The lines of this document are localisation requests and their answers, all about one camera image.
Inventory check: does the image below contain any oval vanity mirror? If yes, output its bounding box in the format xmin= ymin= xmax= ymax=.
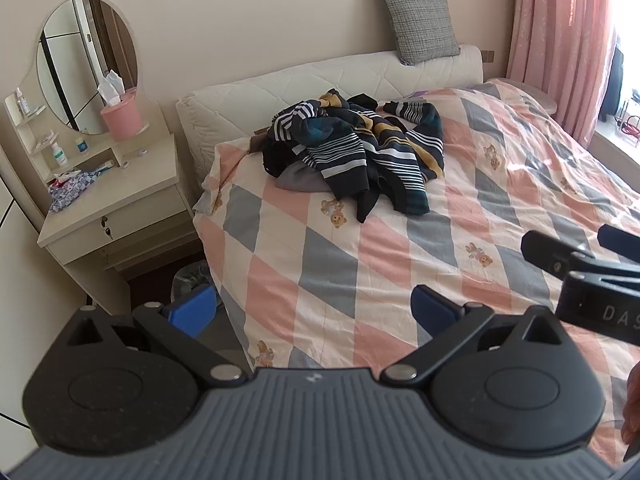
xmin=36 ymin=0 xmax=138 ymax=134

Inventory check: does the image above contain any person's right hand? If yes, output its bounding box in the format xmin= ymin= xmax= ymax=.
xmin=622 ymin=363 xmax=640 ymax=444

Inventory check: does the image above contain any navy teal striped sweater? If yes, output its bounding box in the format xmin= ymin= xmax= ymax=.
xmin=250 ymin=89 xmax=445 ymax=222

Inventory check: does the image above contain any small bottle on shelf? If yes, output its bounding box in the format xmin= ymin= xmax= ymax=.
xmin=14 ymin=88 xmax=32 ymax=117

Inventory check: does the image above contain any cream quilted headboard cushion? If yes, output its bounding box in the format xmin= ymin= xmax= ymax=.
xmin=176 ymin=44 xmax=484 ymax=182

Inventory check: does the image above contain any white pump bottle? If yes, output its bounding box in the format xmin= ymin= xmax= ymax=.
xmin=51 ymin=142 xmax=68 ymax=167

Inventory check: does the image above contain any floral patterned cloth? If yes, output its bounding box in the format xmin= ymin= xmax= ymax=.
xmin=48 ymin=170 xmax=99 ymax=212

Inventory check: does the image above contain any small white blue jar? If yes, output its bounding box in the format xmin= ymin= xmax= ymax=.
xmin=76 ymin=138 xmax=88 ymax=153

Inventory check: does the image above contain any pink curtain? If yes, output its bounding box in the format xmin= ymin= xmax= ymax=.
xmin=506 ymin=0 xmax=614 ymax=148

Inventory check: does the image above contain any black trash bin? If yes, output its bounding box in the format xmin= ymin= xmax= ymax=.
xmin=170 ymin=260 xmax=218 ymax=312

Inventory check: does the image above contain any grey garment under sweater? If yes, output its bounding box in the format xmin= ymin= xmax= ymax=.
xmin=276 ymin=162 xmax=331 ymax=193

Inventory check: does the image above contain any grey plaid pillow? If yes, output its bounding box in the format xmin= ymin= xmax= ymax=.
xmin=383 ymin=0 xmax=460 ymax=66

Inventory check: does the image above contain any cream dressing table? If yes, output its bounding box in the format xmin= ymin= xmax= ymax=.
xmin=4 ymin=5 xmax=195 ymax=313

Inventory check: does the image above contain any pink grey checkered bedspread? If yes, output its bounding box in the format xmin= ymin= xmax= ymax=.
xmin=192 ymin=77 xmax=640 ymax=456

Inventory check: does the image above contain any pink tissue bucket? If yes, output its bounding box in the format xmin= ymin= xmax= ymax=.
xmin=101 ymin=88 xmax=144 ymax=142

